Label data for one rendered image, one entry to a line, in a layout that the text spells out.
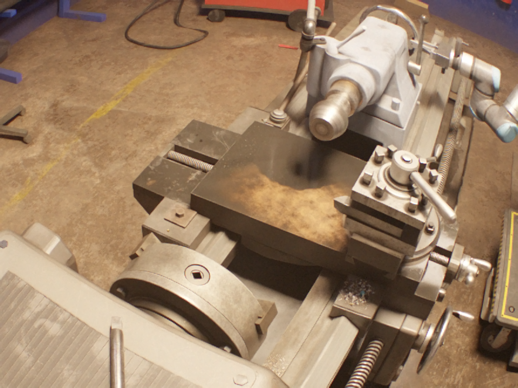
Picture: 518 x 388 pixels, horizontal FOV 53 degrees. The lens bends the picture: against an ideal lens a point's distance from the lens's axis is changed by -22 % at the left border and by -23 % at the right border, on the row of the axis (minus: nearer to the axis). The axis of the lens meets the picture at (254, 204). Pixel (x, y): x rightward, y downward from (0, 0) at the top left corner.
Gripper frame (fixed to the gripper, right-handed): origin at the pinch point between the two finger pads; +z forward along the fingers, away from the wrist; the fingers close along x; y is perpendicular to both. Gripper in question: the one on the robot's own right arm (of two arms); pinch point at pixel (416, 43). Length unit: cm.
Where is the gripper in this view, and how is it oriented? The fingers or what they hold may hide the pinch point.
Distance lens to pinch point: 197.0
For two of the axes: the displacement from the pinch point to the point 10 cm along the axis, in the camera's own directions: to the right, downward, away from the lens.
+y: -0.7, 7.3, 6.9
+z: -9.0, -3.5, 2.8
